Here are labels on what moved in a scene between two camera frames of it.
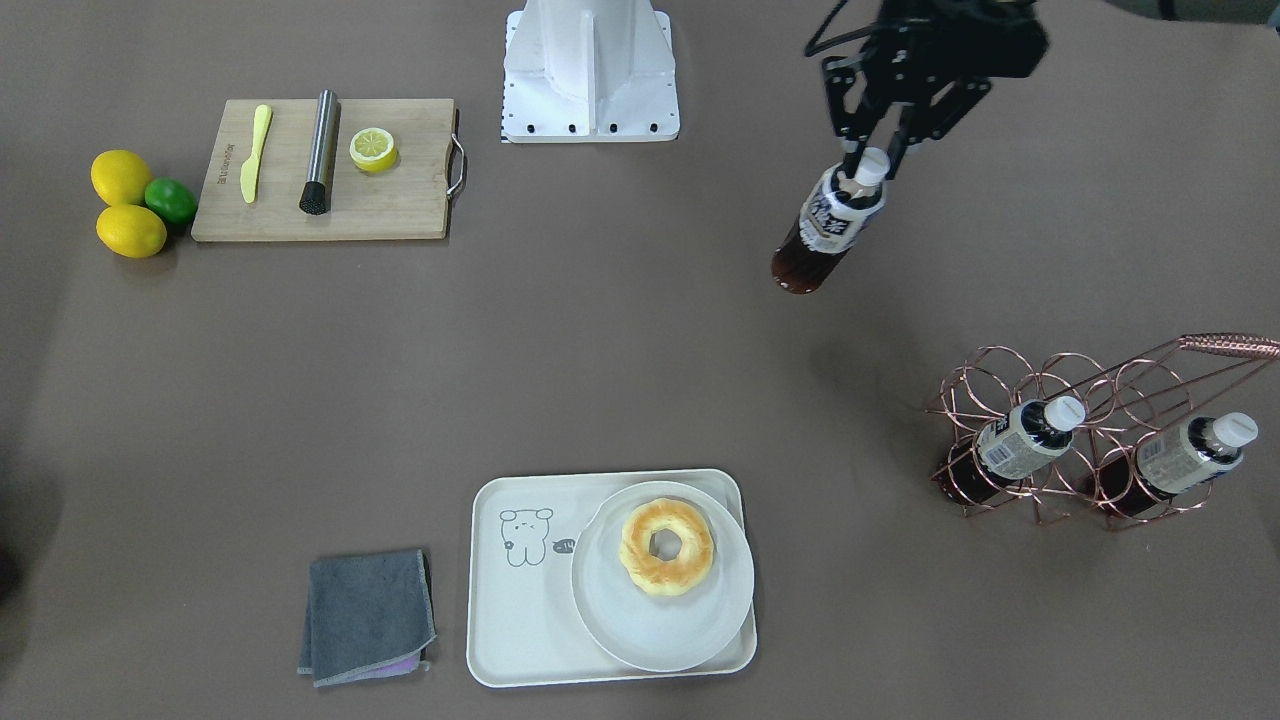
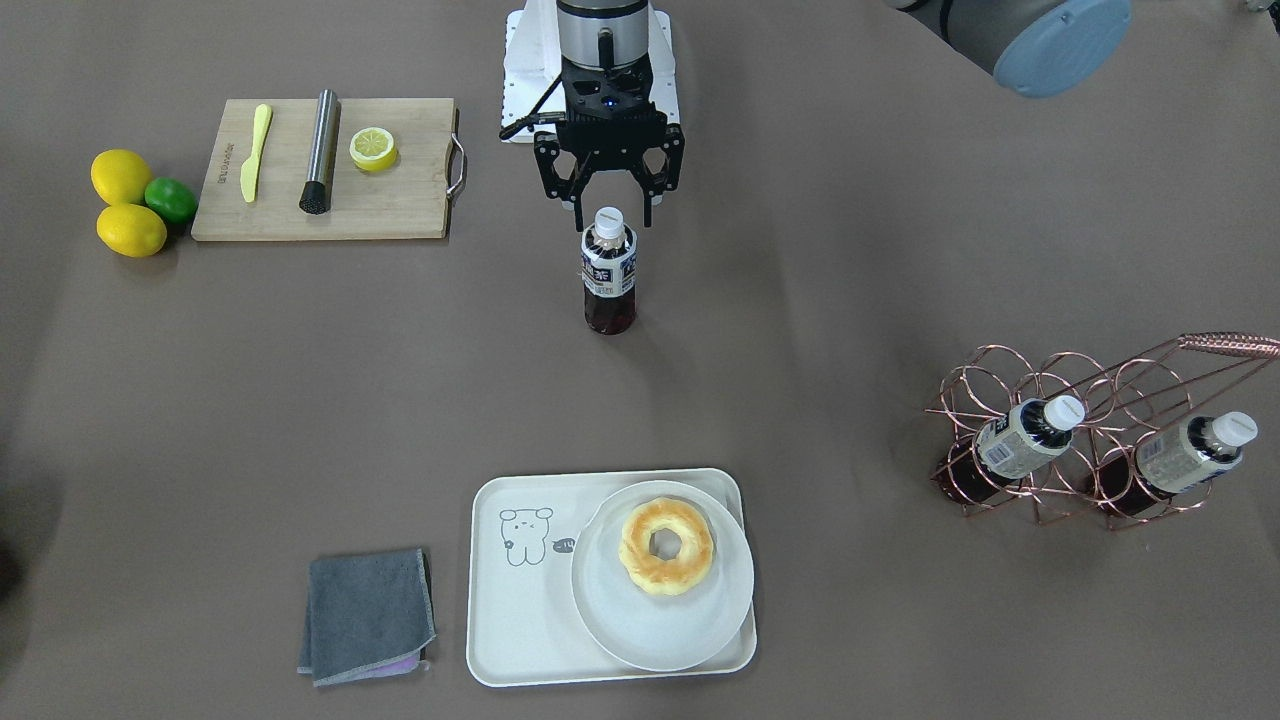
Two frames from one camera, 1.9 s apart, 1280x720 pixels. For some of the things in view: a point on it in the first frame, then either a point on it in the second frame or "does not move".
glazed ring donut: x=654 y=574 does not move
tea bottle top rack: x=835 y=210 → x=609 y=258
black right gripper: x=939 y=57 → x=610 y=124
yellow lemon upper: x=120 y=176 does not move
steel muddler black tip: x=316 y=194 does not move
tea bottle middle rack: x=1008 y=446 does not move
